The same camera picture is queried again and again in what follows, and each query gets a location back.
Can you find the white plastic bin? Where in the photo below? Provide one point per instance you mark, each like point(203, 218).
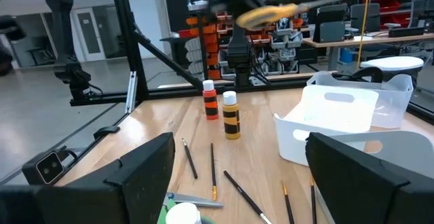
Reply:
point(325, 118)

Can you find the wooden desk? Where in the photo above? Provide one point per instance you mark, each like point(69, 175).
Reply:
point(373, 40)

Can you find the blue bucket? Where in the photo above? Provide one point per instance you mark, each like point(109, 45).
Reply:
point(346, 55)

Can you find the yellow paint bottle white cap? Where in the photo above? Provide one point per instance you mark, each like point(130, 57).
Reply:
point(231, 122)

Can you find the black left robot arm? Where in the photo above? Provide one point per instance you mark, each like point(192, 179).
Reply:
point(239, 54)

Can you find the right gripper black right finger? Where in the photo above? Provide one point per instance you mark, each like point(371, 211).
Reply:
point(356, 190)

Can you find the orange paint bottle white cap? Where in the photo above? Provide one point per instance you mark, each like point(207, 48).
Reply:
point(210, 105)

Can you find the black cabinet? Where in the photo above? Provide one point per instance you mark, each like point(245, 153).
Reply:
point(178, 12)

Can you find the black table-level camera box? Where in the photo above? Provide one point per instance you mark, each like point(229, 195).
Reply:
point(44, 168)

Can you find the white trash can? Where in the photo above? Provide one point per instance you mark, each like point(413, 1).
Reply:
point(393, 64)

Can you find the white door with window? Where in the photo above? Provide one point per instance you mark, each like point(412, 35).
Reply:
point(89, 34)

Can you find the clear plastic bin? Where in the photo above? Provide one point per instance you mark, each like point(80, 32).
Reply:
point(393, 102)

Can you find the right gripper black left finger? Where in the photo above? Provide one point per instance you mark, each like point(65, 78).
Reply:
point(135, 183)

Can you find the parts rack orange grey bins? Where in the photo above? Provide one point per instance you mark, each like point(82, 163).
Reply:
point(212, 44)

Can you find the grey office chair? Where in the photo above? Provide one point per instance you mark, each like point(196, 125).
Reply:
point(365, 17)

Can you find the black keyboard box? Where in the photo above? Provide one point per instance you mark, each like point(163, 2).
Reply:
point(406, 31)

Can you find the black paintbrush gold ferrule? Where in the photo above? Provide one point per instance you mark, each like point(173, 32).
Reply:
point(313, 203)
point(288, 205)
point(213, 169)
point(190, 159)

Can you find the black table edge bracket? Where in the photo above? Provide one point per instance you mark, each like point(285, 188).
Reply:
point(106, 131)

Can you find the silver aluminium frame bracket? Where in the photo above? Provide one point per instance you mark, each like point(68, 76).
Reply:
point(131, 91)

